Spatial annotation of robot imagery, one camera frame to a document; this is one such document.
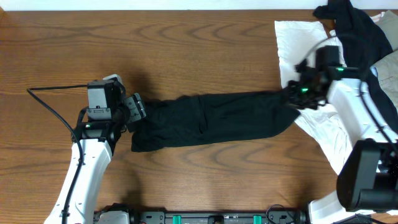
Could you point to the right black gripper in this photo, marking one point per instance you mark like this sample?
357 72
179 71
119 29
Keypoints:
291 95

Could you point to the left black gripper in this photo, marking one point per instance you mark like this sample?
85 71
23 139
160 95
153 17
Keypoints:
135 107

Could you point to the black Sytrogen t-shirt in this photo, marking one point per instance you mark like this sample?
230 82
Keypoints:
206 119

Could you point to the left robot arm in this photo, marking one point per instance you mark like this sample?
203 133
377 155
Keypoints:
109 113

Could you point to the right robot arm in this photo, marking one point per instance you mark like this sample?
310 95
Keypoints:
367 182

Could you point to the white shirt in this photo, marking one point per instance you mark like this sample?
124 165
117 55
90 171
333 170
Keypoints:
295 40

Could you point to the dark navy garment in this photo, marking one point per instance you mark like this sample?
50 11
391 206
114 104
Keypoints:
363 43

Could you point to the grey garment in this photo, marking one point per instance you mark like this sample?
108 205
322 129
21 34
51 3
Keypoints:
386 68

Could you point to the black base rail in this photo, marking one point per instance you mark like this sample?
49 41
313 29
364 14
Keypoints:
121 213

